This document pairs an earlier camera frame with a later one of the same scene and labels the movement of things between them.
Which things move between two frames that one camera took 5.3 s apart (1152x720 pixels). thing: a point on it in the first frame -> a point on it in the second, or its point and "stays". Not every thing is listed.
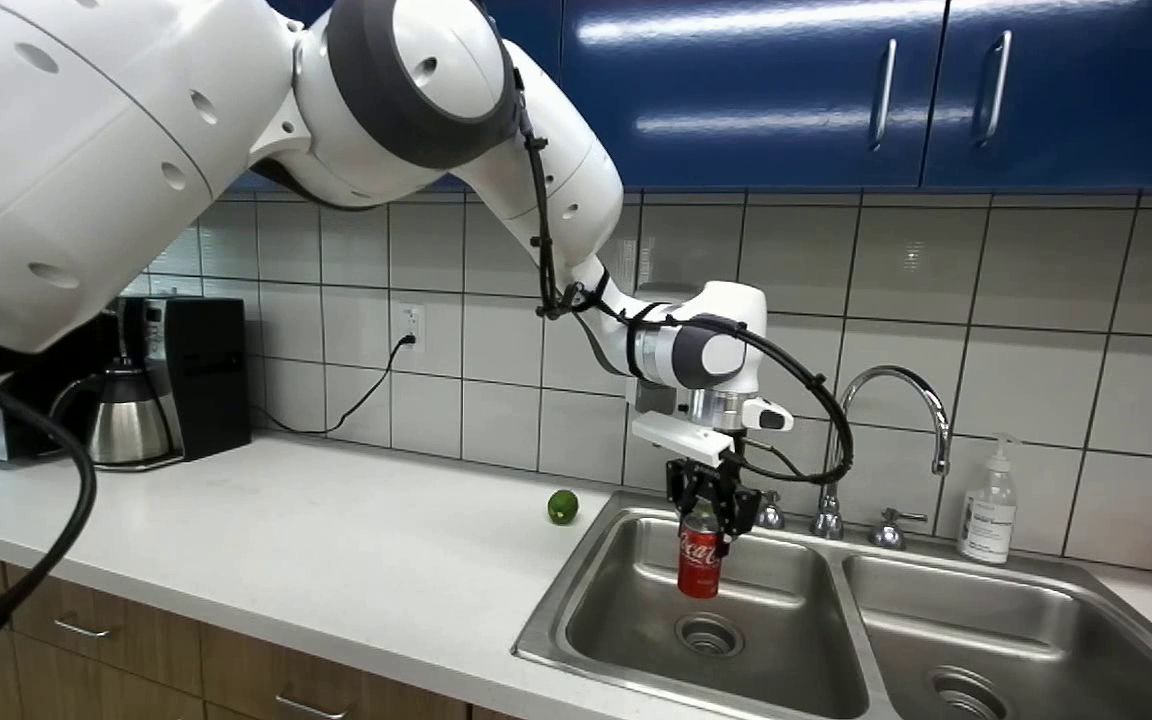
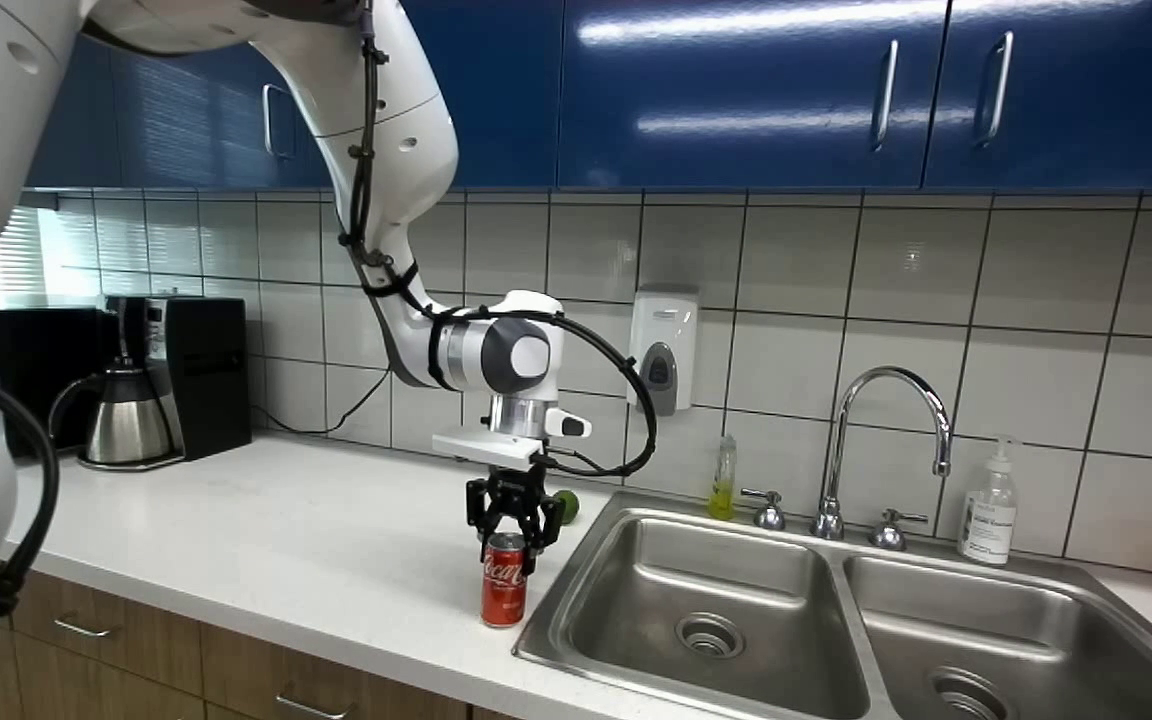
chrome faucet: x=831 y=512 stays
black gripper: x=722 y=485 -> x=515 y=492
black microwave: x=61 y=377 stays
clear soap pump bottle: x=991 y=512 stays
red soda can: x=700 y=554 -> x=507 y=583
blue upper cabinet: x=890 y=93 stays
